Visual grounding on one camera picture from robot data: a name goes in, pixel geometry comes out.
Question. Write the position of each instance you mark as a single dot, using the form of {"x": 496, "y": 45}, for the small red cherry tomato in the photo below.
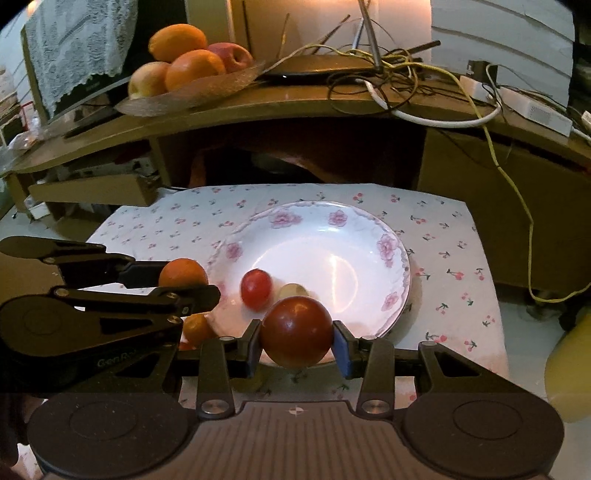
{"x": 256, "y": 288}

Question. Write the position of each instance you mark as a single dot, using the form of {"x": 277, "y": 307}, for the large orange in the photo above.
{"x": 178, "y": 41}
{"x": 194, "y": 69}

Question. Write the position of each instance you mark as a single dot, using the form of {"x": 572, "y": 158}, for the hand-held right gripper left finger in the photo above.
{"x": 253, "y": 347}

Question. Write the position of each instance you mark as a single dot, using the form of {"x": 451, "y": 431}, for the long cardboard box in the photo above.
{"x": 92, "y": 189}

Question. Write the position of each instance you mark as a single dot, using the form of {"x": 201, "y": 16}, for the floral tablecloth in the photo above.
{"x": 452, "y": 258}

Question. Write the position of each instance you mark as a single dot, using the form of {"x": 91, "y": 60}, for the white lace cloth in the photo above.
{"x": 78, "y": 41}

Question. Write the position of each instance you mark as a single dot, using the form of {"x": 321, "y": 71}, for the dark red tomato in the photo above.
{"x": 298, "y": 332}

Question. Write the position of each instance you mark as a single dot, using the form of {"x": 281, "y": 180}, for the white floral plate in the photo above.
{"x": 323, "y": 258}

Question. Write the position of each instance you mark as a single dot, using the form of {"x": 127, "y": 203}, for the black power adapter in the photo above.
{"x": 482, "y": 70}

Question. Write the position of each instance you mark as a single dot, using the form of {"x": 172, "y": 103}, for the green grape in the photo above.
{"x": 292, "y": 290}

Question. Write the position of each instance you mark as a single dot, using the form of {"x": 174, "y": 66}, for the red apple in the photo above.
{"x": 233, "y": 55}

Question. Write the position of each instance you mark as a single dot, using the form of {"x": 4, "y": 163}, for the white power adapter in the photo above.
{"x": 475, "y": 87}

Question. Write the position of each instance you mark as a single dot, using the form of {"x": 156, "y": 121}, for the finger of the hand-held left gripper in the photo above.
{"x": 138, "y": 302}
{"x": 83, "y": 263}

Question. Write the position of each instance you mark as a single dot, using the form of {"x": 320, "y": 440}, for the white power strip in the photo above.
{"x": 538, "y": 110}

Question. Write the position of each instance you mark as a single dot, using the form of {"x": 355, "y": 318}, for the black flat router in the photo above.
{"x": 314, "y": 69}

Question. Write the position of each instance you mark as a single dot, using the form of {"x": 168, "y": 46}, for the glass fruit bowl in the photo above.
{"x": 207, "y": 94}

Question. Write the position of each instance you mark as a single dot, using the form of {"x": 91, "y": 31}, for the small orange tangerine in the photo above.
{"x": 198, "y": 328}
{"x": 182, "y": 273}

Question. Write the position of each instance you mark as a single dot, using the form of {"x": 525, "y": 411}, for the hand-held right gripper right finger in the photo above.
{"x": 341, "y": 351}

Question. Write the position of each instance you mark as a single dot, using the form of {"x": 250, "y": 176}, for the yellow peach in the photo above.
{"x": 147, "y": 81}

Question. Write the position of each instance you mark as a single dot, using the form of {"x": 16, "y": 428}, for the yellow round object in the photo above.
{"x": 572, "y": 369}

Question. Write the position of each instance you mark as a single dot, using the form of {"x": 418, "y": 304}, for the black monitor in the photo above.
{"x": 87, "y": 99}

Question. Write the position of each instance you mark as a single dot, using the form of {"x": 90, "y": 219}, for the grey metal rod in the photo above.
{"x": 371, "y": 32}

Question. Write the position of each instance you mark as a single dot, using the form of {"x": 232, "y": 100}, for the wooden desk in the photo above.
{"x": 300, "y": 99}

